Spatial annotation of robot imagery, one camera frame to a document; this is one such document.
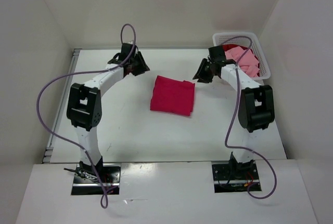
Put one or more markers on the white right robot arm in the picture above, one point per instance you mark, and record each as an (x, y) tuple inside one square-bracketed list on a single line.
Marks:
[(254, 108)]

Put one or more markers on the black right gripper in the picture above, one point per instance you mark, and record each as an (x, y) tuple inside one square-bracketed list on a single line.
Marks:
[(203, 70)]

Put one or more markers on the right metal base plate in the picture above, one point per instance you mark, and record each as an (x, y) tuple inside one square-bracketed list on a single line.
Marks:
[(227, 180)]

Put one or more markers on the dark red t shirt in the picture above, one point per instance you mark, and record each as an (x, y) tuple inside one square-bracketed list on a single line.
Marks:
[(229, 46)]

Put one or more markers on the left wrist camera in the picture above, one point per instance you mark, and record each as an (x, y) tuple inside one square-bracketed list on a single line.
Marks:
[(127, 51)]

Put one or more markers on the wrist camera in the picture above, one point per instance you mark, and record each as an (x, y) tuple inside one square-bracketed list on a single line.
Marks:
[(216, 54), (127, 51)]

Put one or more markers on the magenta t shirt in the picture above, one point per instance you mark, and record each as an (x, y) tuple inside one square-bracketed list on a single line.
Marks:
[(173, 96)]

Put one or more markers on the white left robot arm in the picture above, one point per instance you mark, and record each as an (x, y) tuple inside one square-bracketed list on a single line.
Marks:
[(84, 108)]

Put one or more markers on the white plastic basket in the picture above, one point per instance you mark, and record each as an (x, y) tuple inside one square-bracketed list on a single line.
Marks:
[(234, 38)]

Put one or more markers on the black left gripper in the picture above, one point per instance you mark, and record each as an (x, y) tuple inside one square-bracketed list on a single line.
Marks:
[(140, 63)]

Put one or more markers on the light pink t shirt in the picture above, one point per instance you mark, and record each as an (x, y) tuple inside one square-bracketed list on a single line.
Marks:
[(247, 62)]

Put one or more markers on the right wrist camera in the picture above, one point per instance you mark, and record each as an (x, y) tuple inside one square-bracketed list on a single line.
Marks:
[(216, 54)]

